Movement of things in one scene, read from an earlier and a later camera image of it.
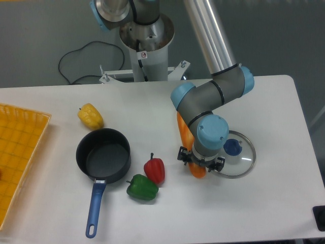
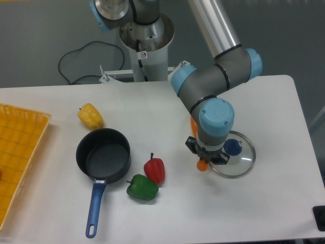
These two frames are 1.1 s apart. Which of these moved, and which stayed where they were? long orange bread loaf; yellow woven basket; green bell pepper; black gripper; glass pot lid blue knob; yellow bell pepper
Moved: long orange bread loaf; black gripper
Stayed: glass pot lid blue knob; green bell pepper; yellow woven basket; yellow bell pepper
